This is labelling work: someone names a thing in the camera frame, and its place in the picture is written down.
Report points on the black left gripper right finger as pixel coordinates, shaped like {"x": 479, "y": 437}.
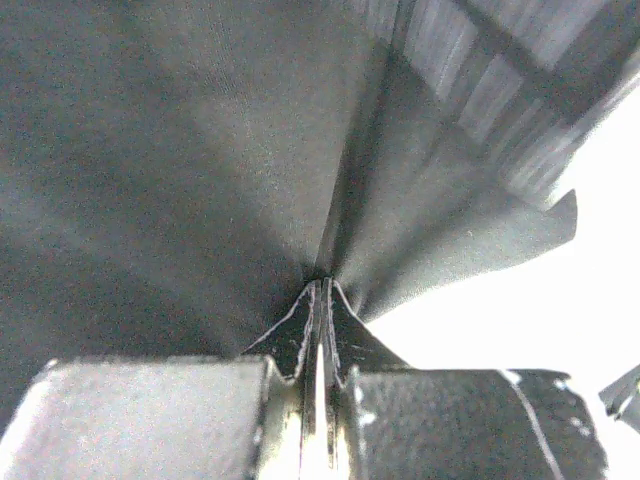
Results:
{"x": 348, "y": 345}

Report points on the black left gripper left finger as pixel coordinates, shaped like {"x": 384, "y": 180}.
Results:
{"x": 287, "y": 430}

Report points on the black t shirt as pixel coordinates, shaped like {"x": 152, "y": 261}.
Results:
{"x": 173, "y": 173}

